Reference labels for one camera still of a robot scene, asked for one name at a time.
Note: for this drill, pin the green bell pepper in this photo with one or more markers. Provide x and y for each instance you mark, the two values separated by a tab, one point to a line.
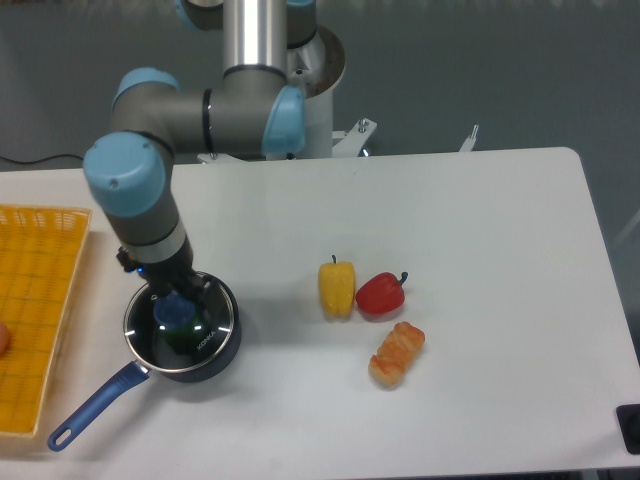
184	340

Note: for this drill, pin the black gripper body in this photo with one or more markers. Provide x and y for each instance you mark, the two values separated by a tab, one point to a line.
157	263

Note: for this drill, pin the yellow bell pepper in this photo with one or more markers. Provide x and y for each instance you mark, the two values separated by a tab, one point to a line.
336	283

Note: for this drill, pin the red bell pepper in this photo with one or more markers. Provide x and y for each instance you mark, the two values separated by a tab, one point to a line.
382	294

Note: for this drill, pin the orange bread pastry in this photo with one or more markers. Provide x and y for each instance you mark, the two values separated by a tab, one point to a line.
396	354

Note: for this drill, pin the black device at table edge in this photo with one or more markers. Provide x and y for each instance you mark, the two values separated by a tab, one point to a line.
628	417

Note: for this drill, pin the glass pot lid blue knob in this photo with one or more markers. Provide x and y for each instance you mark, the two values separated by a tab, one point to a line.
146	313

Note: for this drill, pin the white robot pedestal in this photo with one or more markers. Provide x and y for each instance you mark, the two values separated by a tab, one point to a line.
320	100

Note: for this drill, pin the yellow woven basket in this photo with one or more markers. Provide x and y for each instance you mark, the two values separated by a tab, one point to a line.
41	249

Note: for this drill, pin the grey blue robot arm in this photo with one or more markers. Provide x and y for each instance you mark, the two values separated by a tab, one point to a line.
152	121

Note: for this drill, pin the dark pot blue handle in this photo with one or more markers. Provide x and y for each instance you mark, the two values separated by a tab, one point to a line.
128	377

